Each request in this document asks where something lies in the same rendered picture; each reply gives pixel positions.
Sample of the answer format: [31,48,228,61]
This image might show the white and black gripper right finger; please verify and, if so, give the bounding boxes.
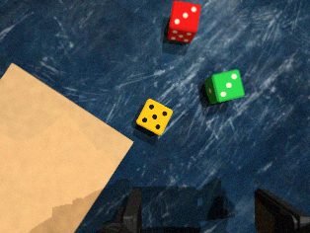
[255,189,310,233]

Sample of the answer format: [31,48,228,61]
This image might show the green die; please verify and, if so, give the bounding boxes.
[204,69,245,104]

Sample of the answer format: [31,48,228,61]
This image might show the red die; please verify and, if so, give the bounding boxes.
[167,1,200,42]

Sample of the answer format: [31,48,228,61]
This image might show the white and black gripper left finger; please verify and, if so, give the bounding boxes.
[100,189,142,233]

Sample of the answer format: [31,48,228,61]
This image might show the tan square mat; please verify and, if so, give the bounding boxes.
[0,63,134,233]

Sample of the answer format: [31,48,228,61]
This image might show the yellow die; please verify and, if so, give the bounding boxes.
[136,99,173,135]

